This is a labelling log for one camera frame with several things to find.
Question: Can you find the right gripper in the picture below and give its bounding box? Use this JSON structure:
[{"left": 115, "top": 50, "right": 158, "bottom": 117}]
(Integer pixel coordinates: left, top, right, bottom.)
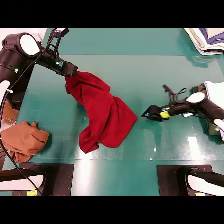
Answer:
[{"left": 141, "top": 104, "right": 171, "bottom": 122}]

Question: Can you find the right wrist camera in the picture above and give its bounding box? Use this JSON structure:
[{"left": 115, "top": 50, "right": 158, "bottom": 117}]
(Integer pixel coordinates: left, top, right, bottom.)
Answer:
[{"left": 161, "top": 84, "right": 188, "bottom": 105}]

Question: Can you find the black cable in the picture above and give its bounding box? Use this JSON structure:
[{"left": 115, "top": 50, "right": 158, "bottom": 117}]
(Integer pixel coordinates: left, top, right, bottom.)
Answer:
[{"left": 0, "top": 53, "right": 45, "bottom": 197}]

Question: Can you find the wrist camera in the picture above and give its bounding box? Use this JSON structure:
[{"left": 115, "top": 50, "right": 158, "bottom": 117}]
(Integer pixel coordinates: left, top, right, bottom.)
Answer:
[
  {"left": 45, "top": 28, "right": 70, "bottom": 54},
  {"left": 161, "top": 84, "right": 188, "bottom": 105}
]

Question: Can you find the purple garment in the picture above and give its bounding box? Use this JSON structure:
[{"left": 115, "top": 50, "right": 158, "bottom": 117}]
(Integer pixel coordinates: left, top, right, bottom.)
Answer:
[{"left": 199, "top": 27, "right": 224, "bottom": 46}]

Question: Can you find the brown garment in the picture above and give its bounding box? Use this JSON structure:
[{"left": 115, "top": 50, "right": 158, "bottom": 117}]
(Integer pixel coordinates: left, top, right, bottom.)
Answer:
[{"left": 0, "top": 121, "right": 51, "bottom": 164}]

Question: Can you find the red T-shirt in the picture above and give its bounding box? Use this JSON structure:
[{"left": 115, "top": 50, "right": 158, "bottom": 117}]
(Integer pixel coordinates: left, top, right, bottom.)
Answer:
[{"left": 64, "top": 70, "right": 139, "bottom": 155}]

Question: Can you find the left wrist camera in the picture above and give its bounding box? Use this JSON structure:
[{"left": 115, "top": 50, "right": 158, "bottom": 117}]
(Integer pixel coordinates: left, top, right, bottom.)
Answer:
[{"left": 45, "top": 28, "right": 70, "bottom": 54}]

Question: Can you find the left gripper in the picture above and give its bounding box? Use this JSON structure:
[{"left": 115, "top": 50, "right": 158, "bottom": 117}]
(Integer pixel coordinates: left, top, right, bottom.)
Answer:
[{"left": 60, "top": 61, "right": 80, "bottom": 78}]

